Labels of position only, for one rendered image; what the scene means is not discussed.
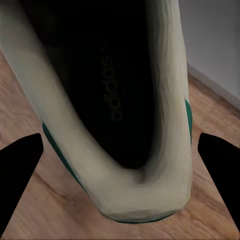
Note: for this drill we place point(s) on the gym shoe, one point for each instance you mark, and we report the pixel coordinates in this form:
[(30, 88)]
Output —
[(108, 81)]

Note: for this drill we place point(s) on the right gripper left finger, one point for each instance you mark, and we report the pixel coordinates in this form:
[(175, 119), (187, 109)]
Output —
[(17, 164)]

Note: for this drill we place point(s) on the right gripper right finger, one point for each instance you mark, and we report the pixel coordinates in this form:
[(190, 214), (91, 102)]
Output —
[(222, 160)]

